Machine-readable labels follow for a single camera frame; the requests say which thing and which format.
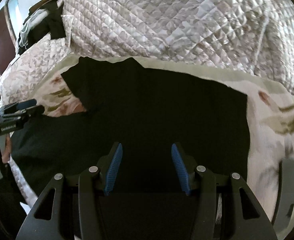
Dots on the dark clothes pile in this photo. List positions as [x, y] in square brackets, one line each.
[47, 19]

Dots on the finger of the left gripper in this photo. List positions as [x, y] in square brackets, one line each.
[28, 111]
[26, 104]

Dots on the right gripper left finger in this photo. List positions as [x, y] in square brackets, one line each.
[68, 205]

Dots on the dark brown wooden door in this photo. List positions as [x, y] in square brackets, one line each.
[7, 49]

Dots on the fleece floral blanket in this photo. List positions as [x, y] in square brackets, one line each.
[270, 115]

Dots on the dark grey phone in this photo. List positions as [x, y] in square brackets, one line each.
[285, 198]

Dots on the quilted beige floral bedspread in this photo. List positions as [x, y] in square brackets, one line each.
[251, 36]

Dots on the black pants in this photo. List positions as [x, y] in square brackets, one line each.
[147, 111]

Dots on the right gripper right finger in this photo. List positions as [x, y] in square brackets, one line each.
[226, 208]

